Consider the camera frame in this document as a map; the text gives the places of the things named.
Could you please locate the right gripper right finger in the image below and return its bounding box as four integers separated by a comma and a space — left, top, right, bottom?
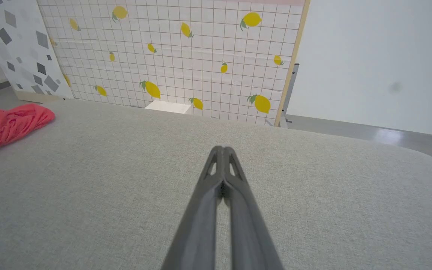
224, 147, 284, 270

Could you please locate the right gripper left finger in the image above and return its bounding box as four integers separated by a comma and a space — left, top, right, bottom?
162, 146, 224, 270

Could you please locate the red white sleeveless shirt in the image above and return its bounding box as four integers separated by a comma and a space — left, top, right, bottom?
0, 103, 56, 163

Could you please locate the grey fabric sofa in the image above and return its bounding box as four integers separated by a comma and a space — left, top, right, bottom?
0, 98, 432, 270

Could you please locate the small white box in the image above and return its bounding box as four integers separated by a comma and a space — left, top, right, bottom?
145, 100, 192, 114

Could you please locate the grey metal panel stand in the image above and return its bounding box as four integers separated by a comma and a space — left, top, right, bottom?
280, 63, 300, 128

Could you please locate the lemon print grid panel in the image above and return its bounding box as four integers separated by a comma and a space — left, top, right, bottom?
37, 0, 311, 127

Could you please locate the grey terrazzo pattern panel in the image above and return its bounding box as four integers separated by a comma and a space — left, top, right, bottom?
0, 0, 75, 104

